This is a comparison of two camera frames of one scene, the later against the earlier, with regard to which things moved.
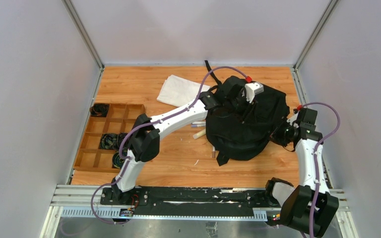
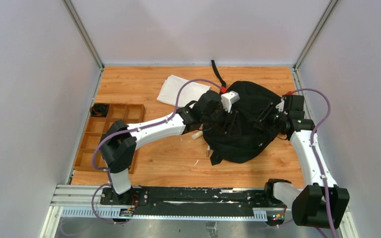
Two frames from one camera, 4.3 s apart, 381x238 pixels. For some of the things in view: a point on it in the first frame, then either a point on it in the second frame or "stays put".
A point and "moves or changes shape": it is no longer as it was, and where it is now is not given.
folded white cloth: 177,90 stays put
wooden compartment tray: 121,119 stays put
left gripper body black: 246,107 → 227,121
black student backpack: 229,139 moves or changes shape
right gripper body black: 281,134 → 275,121
